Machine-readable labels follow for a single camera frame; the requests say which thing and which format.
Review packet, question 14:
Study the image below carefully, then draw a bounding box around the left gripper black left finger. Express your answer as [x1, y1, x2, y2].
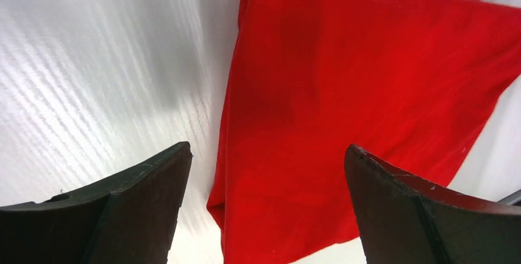
[1, 141, 192, 263]

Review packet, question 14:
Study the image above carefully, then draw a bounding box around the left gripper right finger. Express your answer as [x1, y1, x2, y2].
[345, 145, 520, 263]

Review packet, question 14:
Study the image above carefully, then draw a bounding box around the red t-shirt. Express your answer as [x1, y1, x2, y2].
[207, 0, 520, 263]

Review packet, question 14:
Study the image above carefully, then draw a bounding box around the aluminium frame rail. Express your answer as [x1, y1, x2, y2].
[498, 190, 521, 206]

